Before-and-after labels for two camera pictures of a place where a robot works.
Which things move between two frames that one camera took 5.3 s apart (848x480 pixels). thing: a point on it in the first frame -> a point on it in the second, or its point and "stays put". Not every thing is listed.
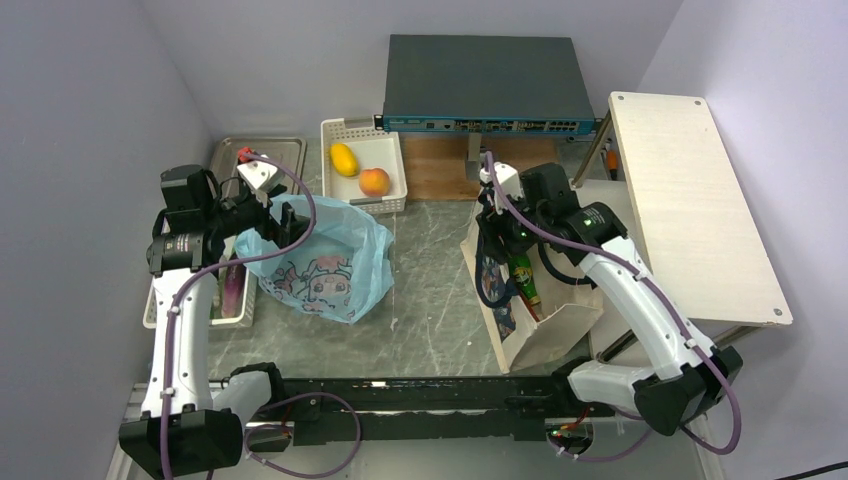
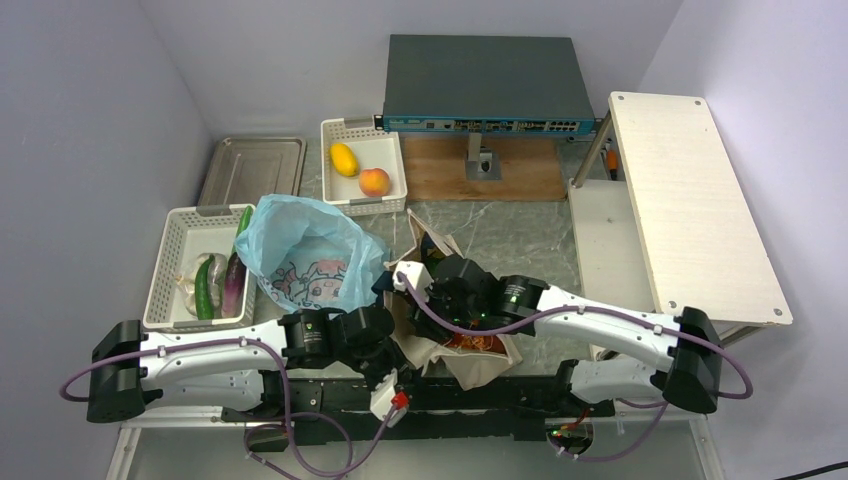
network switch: [484, 85] stays put
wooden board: [436, 166] stays put
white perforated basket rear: [363, 166] stays put
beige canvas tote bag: [569, 312] -> [426, 244]
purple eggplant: [233, 294] stays put
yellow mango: [343, 159] stays put
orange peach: [374, 182] stays put
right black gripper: [493, 225] -> [430, 324]
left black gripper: [290, 228] -> [397, 361]
